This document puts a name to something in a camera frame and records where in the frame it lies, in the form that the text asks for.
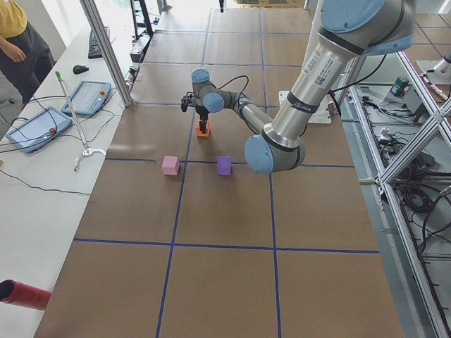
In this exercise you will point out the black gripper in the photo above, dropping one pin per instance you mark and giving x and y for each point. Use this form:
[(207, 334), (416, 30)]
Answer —
[(202, 114)]

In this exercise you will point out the orange foam block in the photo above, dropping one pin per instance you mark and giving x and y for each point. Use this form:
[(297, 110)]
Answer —
[(202, 130)]

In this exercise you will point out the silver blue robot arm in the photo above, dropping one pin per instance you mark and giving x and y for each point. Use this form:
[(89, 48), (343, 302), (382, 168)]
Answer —
[(348, 29)]

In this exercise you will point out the purple foam block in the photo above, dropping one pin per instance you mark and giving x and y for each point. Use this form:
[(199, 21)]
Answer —
[(224, 165)]

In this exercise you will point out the pink foam block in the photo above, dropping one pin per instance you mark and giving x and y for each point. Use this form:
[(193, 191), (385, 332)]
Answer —
[(170, 165)]

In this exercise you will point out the silver reacher grabber tool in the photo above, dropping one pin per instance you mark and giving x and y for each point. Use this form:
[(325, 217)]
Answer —
[(87, 150)]

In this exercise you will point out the far blue teach pendant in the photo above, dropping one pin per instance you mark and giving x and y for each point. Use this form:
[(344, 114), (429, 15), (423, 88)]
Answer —
[(89, 96)]

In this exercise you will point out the blue teach pendant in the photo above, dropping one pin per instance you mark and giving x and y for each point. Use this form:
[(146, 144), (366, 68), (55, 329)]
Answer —
[(89, 96), (39, 130)]

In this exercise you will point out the black keyboard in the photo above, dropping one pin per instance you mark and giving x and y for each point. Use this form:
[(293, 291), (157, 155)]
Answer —
[(94, 49)]

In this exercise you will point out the black computer mouse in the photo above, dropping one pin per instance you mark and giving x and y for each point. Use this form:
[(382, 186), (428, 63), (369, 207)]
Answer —
[(79, 69)]

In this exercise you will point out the near blue teach pendant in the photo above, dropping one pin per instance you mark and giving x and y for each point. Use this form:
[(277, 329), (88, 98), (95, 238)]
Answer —
[(39, 130)]

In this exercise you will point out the person in yellow shirt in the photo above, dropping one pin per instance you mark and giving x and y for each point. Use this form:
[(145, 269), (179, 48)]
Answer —
[(26, 58)]

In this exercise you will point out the red cylinder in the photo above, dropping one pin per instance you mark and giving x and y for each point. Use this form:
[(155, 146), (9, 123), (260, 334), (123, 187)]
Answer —
[(20, 294)]

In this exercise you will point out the aluminium frame post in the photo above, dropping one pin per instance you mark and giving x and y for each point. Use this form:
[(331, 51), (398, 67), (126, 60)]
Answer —
[(96, 23)]

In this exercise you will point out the white camera post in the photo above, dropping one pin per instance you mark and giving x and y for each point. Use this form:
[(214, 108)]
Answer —
[(325, 59)]

